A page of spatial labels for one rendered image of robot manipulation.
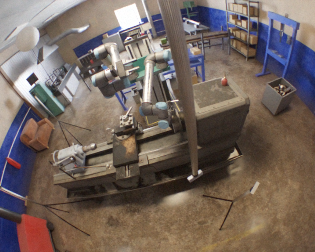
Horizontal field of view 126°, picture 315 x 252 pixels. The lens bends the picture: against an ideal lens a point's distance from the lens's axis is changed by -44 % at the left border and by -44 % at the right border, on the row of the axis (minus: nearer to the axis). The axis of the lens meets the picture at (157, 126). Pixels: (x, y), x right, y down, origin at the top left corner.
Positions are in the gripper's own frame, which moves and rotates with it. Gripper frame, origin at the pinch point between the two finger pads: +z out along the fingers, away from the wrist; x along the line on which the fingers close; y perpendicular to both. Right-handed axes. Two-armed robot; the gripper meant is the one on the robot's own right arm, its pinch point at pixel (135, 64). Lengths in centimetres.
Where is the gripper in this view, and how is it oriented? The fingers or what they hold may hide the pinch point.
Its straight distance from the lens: 103.8
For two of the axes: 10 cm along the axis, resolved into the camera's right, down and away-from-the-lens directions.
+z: 9.5, -3.0, -0.8
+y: 0.7, -0.4, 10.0
